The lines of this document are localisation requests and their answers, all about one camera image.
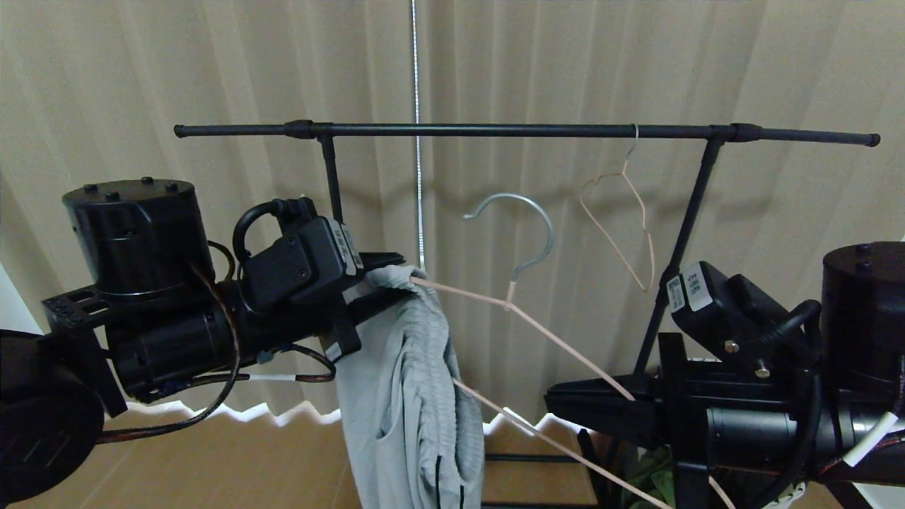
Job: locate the pink clothes hanger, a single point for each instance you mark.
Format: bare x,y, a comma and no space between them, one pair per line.
565,347
652,261

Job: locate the black clothes rack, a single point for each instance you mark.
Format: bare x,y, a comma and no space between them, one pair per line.
495,130

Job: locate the pale grey shorts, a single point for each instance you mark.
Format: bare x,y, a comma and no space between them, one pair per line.
396,396

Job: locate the dark green garment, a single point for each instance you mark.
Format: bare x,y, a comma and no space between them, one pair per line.
654,481

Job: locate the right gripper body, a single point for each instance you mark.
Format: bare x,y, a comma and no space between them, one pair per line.
756,431

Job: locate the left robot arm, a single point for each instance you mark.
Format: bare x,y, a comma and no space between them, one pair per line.
134,240

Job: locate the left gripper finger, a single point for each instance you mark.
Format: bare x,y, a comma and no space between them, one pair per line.
371,302
385,259

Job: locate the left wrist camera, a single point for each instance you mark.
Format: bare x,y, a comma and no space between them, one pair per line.
297,265

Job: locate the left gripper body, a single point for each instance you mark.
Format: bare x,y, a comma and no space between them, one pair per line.
177,346

